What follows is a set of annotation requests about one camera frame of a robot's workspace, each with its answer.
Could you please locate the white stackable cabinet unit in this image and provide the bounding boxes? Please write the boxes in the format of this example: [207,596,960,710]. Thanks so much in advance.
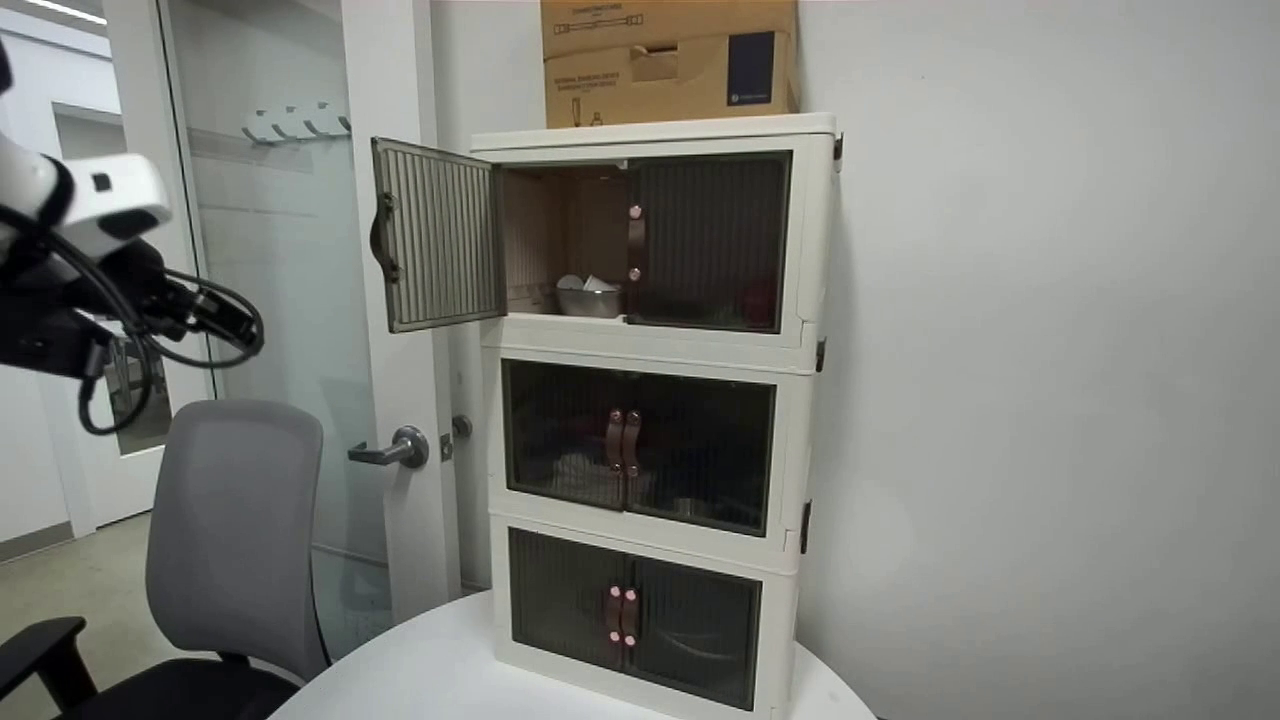
[473,113,840,375]
[486,513,812,720]
[478,335,825,578]

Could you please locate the silver door lever handle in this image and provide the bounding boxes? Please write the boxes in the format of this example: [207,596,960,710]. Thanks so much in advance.
[342,424,432,473]

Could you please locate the white room door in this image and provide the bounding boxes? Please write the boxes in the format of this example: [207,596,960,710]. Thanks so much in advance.
[337,0,464,623]

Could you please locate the silver metal bowl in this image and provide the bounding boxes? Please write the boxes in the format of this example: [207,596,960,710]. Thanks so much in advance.
[551,272,628,321]

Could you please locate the grey office chair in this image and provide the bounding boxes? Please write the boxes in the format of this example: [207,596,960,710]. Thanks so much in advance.
[0,395,331,720]

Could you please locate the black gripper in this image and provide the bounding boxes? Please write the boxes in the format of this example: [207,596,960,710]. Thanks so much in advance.
[91,236,266,362]

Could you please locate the white coat hook rack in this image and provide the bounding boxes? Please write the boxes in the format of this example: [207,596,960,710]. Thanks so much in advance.
[238,100,354,150]

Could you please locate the cardboard box with dark label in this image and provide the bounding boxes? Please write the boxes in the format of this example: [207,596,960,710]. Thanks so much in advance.
[538,0,804,133]

